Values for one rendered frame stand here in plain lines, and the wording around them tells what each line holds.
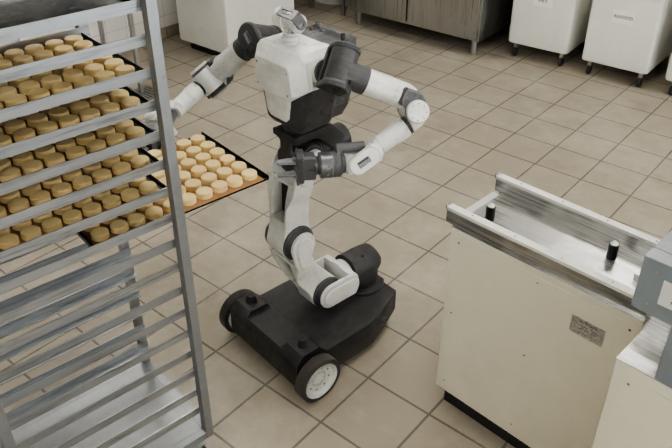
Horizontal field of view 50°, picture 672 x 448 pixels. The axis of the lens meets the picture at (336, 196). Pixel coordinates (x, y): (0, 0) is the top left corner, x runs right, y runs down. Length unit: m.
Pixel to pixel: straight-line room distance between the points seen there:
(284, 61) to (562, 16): 3.93
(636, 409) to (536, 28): 4.40
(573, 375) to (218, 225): 2.19
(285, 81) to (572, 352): 1.26
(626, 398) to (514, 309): 0.51
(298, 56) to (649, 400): 1.43
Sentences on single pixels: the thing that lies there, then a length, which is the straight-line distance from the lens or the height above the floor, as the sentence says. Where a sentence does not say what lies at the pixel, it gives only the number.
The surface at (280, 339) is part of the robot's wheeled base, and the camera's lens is 2.98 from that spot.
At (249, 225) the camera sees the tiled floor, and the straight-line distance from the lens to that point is 3.97.
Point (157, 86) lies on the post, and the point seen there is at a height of 1.47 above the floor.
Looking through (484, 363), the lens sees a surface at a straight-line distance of 2.71.
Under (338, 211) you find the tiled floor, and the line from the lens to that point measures 4.06.
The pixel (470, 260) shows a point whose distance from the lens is 2.50.
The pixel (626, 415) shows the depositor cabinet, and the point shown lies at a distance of 2.21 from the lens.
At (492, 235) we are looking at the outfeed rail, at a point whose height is 0.87.
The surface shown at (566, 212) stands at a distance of 2.58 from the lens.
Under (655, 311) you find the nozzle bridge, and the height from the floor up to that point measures 1.04.
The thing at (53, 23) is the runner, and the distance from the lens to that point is 1.82.
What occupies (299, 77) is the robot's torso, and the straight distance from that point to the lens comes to 2.38.
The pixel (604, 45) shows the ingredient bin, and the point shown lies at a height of 0.28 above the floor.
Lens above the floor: 2.22
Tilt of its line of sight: 32 degrees down
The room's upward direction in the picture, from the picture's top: straight up
